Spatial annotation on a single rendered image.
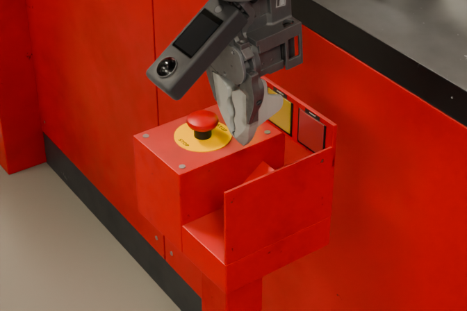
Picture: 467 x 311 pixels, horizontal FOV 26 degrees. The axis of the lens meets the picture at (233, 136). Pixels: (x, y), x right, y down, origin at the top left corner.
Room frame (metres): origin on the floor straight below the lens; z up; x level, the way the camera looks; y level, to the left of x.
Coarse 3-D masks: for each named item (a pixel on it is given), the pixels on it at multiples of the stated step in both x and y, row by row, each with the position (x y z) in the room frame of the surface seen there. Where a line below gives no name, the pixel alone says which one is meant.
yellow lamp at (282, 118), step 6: (270, 90) 1.08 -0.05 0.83; (288, 102) 1.05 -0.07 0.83; (282, 108) 1.06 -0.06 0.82; (288, 108) 1.05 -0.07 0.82; (276, 114) 1.07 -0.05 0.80; (282, 114) 1.06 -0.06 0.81; (288, 114) 1.05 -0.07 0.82; (270, 120) 1.07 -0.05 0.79; (276, 120) 1.07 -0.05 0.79; (282, 120) 1.06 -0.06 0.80; (288, 120) 1.05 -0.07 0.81; (282, 126) 1.06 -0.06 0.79; (288, 126) 1.05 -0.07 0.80; (288, 132) 1.05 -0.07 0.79
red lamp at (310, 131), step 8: (304, 112) 1.02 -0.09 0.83; (304, 120) 1.02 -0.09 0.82; (312, 120) 1.01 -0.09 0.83; (304, 128) 1.02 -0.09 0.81; (312, 128) 1.01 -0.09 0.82; (320, 128) 1.00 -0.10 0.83; (304, 136) 1.02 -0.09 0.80; (312, 136) 1.01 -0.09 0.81; (320, 136) 1.00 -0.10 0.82; (304, 144) 1.02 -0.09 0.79; (312, 144) 1.01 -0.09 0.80; (320, 144) 1.00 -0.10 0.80
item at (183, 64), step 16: (208, 0) 0.97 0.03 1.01; (208, 16) 0.95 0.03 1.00; (224, 16) 0.94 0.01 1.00; (240, 16) 0.94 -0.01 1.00; (192, 32) 0.94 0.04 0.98; (208, 32) 0.93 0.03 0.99; (224, 32) 0.93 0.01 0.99; (176, 48) 0.93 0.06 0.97; (192, 48) 0.92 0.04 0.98; (208, 48) 0.92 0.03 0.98; (224, 48) 0.93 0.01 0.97; (160, 64) 0.92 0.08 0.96; (176, 64) 0.91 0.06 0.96; (192, 64) 0.90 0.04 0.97; (208, 64) 0.92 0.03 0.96; (160, 80) 0.90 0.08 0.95; (176, 80) 0.89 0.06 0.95; (192, 80) 0.90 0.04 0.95; (176, 96) 0.89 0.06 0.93
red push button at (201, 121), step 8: (192, 112) 1.06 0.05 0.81; (200, 112) 1.06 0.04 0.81; (208, 112) 1.06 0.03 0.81; (192, 120) 1.04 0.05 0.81; (200, 120) 1.04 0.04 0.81; (208, 120) 1.04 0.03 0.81; (216, 120) 1.05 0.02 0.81; (192, 128) 1.04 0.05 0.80; (200, 128) 1.03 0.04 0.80; (208, 128) 1.03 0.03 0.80; (200, 136) 1.04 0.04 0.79; (208, 136) 1.04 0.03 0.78
